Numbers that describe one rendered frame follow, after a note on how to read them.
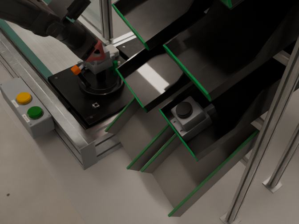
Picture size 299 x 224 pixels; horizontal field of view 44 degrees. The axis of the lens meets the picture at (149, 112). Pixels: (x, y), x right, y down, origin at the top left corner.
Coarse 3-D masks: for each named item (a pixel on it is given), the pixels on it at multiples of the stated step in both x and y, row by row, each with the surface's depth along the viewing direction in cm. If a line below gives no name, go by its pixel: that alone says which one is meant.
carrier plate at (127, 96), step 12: (120, 60) 119; (60, 72) 115; (72, 72) 115; (60, 84) 111; (72, 84) 111; (72, 96) 108; (84, 96) 108; (120, 96) 108; (132, 96) 108; (72, 108) 107; (84, 108) 105; (108, 108) 105; (120, 108) 105; (84, 120) 103; (96, 120) 102
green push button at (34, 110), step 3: (30, 108) 104; (33, 108) 104; (36, 108) 104; (39, 108) 104; (30, 111) 103; (33, 111) 103; (36, 111) 103; (39, 111) 103; (30, 114) 103; (33, 114) 103; (36, 114) 103; (39, 114) 103; (30, 117) 103; (33, 117) 103; (36, 117) 103
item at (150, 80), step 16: (176, 32) 82; (144, 48) 81; (160, 48) 82; (128, 64) 81; (144, 64) 81; (160, 64) 80; (176, 64) 78; (128, 80) 81; (144, 80) 79; (160, 80) 78; (176, 80) 76; (144, 96) 77; (160, 96) 74
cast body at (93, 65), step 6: (96, 54) 101; (108, 54) 103; (96, 60) 102; (102, 60) 103; (108, 60) 105; (90, 66) 104; (96, 66) 103; (102, 66) 105; (108, 66) 106; (96, 72) 104
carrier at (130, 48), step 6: (126, 42) 126; (132, 42) 126; (138, 42) 126; (120, 48) 123; (126, 48) 123; (132, 48) 123; (138, 48) 124; (120, 54) 124; (126, 54) 121; (132, 54) 121
